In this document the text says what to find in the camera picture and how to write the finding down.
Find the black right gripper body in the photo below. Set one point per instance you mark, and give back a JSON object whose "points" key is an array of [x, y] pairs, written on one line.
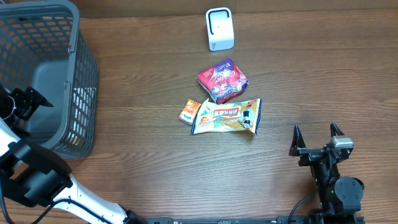
{"points": [[310, 156]]}

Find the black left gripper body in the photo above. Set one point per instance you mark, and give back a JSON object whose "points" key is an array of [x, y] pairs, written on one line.
{"points": [[15, 104]]}

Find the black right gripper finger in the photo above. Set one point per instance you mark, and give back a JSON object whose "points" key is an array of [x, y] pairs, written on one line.
{"points": [[298, 145], [335, 130]]}

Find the yellow white snack bag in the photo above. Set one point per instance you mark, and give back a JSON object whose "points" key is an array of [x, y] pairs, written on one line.
{"points": [[228, 117]]}

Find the red purple snack pack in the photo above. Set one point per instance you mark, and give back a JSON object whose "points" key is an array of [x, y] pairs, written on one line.
{"points": [[223, 81]]}

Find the small orange white packet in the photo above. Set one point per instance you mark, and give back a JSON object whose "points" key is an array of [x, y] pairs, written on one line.
{"points": [[189, 112]]}

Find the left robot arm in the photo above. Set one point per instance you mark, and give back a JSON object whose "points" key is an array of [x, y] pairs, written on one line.
{"points": [[33, 175]]}

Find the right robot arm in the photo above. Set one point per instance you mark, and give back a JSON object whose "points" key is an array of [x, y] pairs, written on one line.
{"points": [[340, 197]]}

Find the white barcode scanner stand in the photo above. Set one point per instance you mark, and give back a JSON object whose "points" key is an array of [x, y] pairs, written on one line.
{"points": [[219, 24]]}

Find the grey plastic shopping basket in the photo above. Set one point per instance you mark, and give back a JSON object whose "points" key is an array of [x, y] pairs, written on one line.
{"points": [[42, 47]]}

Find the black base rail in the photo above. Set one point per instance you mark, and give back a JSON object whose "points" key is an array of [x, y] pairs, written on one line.
{"points": [[276, 220]]}

